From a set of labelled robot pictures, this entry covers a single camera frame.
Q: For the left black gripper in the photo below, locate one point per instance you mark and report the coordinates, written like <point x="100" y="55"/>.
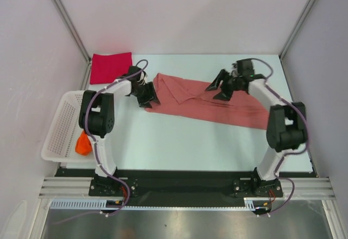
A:
<point x="150" y="95"/>

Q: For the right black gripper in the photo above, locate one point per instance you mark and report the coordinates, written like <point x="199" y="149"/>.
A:
<point x="225" y="95"/>

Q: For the salmon pink t shirt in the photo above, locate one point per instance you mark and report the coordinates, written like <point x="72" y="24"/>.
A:
<point x="188" y="98"/>

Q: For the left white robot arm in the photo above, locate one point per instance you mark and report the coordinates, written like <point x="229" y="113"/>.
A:
<point x="97" y="114"/>

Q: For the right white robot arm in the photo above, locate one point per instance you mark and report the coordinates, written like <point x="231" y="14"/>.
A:
<point x="287" y="127"/>

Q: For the folded red t shirt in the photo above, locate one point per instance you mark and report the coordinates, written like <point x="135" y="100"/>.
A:
<point x="106" y="68"/>

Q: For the orange t shirt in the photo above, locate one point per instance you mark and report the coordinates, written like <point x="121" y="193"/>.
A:
<point x="83" y="145"/>

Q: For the white plastic basket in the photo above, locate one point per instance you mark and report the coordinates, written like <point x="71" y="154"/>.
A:
<point x="59" y="145"/>

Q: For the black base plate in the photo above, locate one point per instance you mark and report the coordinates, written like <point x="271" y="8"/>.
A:
<point x="164" y="188"/>

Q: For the left aluminium frame post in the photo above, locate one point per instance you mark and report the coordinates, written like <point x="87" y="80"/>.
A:
<point x="67" y="21"/>

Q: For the aluminium frame post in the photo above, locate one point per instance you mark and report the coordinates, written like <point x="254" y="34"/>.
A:
<point x="309" y="5"/>
<point x="67" y="21"/>

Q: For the right aluminium frame post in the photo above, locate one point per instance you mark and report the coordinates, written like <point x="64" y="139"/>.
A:
<point x="309" y="5"/>

